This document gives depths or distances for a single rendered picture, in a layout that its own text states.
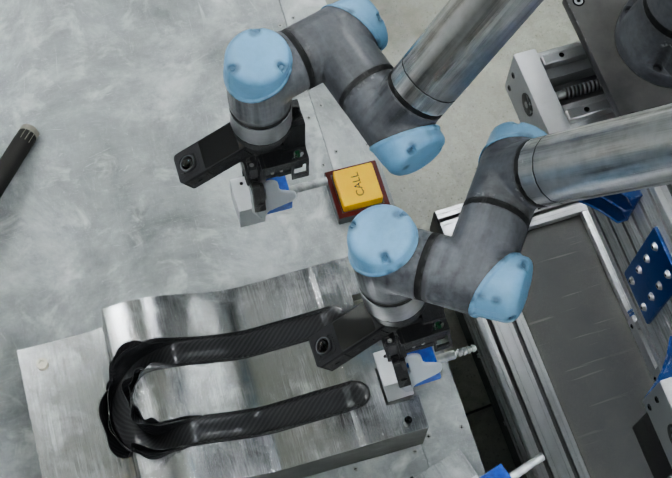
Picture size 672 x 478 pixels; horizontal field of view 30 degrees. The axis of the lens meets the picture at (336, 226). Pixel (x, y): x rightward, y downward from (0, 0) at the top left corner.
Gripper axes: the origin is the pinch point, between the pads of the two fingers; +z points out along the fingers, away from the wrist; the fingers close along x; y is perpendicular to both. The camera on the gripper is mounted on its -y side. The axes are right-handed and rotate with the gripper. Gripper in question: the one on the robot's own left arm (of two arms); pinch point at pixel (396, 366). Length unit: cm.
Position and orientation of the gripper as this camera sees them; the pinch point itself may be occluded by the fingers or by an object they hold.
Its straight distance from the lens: 162.8
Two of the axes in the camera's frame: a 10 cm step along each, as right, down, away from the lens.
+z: 1.5, 4.8, 8.6
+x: -2.7, -8.2, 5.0
